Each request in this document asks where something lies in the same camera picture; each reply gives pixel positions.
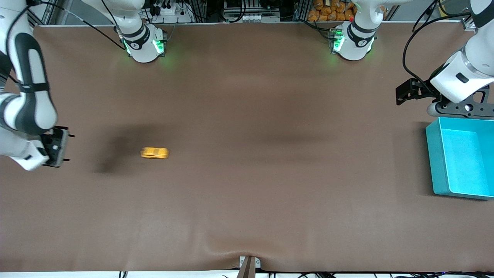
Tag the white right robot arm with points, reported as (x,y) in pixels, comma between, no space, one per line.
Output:
(15,148)

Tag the teal plastic bin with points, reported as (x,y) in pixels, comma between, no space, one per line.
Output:
(463,162)

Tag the yellow beetle toy car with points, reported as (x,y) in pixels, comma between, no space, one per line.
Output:
(154,153)

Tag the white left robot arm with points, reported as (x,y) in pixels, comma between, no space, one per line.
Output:
(357,46)

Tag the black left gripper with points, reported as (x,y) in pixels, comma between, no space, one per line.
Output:
(423,92)

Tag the pile of orange objects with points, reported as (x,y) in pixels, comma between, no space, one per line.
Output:
(328,13)

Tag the aluminium corner bracket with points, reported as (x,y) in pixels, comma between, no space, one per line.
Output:
(471,24)

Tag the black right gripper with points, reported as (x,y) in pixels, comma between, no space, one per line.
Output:
(53,146)

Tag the white terminal block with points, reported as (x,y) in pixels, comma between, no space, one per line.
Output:
(262,18)

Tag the metal table clamp bracket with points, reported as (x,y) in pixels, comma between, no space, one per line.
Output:
(249,268)

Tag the white power strip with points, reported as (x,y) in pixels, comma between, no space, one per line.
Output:
(170,11)

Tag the brown table mat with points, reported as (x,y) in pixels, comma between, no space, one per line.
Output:
(247,193)

